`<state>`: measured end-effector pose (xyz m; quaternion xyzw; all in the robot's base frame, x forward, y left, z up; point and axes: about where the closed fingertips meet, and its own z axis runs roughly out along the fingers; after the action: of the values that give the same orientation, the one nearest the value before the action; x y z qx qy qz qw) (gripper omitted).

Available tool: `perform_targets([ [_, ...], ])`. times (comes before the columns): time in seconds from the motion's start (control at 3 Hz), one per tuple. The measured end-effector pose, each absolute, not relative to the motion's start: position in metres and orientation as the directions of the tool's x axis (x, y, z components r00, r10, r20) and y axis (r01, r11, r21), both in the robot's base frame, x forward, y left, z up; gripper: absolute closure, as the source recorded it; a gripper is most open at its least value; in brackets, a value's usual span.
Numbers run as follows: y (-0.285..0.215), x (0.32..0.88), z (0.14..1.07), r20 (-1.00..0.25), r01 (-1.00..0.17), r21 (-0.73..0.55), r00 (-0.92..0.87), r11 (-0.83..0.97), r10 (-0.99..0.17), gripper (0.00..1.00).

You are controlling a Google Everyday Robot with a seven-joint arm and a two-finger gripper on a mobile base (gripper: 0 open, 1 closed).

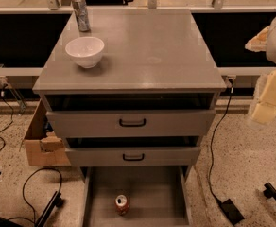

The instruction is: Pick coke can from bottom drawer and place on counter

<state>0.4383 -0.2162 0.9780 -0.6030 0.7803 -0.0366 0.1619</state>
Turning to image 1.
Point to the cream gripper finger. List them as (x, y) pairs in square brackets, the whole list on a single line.
[(258, 43), (263, 107)]

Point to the red coke can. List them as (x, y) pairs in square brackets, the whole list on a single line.
[(121, 204)]

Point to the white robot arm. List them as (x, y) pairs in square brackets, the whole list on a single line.
[(270, 52)]

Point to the grey middle drawer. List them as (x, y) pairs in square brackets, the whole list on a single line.
[(148, 156)]

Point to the grey drawer cabinet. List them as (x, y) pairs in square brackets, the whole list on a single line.
[(154, 60)]

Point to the grey open bottom drawer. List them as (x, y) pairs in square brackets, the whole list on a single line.
[(157, 197)]

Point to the grey top drawer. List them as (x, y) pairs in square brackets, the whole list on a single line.
[(68, 124)]

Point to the tall silver drink can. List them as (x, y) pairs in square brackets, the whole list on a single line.
[(81, 13)]

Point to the white ceramic bowl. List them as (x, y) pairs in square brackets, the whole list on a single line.
[(86, 52)]

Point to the brown cardboard box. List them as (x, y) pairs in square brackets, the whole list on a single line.
[(43, 147)]

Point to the black stand leg left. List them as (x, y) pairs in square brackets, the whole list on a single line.
[(56, 201)]

